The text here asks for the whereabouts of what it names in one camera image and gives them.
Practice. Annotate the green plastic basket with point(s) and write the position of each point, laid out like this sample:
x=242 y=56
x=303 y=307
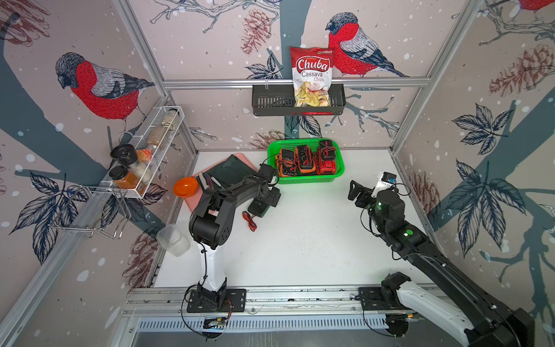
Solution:
x=275 y=148

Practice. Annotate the large orange multimeter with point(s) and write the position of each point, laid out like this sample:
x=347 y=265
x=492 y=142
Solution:
x=308 y=171

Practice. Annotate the small orange-black multimeter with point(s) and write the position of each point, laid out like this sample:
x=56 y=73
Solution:
x=286 y=163

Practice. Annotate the black rectangular case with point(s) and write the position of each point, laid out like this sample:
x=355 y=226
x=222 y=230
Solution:
x=304 y=156

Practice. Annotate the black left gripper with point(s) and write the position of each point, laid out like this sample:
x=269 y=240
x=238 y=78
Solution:
x=274 y=202

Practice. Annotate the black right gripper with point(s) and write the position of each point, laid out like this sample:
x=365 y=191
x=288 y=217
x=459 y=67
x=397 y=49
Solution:
x=366 y=194

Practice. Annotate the Chuba cassava chips bag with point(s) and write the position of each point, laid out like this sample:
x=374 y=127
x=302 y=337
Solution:
x=312 y=76

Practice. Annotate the small black multimeter with leads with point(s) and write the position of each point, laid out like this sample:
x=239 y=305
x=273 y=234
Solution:
x=326 y=149

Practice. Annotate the black-lid spice jar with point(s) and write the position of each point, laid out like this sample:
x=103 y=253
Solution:
x=126 y=155
x=123 y=178

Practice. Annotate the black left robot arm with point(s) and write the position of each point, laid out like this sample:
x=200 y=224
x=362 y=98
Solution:
x=212 y=221

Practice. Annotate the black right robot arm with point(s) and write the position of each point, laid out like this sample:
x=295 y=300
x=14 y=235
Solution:
x=472 y=316

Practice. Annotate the red multimeter with leads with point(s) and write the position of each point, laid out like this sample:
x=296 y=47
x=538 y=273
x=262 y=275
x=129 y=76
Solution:
x=326 y=163

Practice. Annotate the black-lid spice jar rear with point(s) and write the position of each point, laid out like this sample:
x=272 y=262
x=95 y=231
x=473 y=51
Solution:
x=126 y=155

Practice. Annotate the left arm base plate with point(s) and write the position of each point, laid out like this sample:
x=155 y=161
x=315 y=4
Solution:
x=227 y=300

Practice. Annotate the white wire spice rack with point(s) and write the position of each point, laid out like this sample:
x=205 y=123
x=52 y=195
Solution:
x=151 y=145

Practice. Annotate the pink cutting board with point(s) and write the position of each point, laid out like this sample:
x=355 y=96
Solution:
x=193 y=201

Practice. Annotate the black-lid spice jar front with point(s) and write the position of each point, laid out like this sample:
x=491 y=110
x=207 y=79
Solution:
x=123 y=178

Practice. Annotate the clear plastic cup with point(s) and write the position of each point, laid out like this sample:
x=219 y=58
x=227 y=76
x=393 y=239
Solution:
x=172 y=239

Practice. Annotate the black wall-mounted basket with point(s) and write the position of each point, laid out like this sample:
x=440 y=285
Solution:
x=280 y=100

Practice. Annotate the orange plastic bowl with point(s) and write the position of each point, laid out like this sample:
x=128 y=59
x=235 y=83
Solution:
x=186 y=187

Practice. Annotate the dark green cloth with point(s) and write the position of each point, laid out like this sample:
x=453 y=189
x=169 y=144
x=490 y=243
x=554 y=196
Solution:
x=227 y=173

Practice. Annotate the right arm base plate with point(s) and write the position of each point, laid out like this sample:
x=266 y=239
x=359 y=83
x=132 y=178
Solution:
x=376 y=298

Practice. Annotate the dark green multimeter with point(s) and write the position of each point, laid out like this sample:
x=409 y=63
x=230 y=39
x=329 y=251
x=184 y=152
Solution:
x=257 y=209

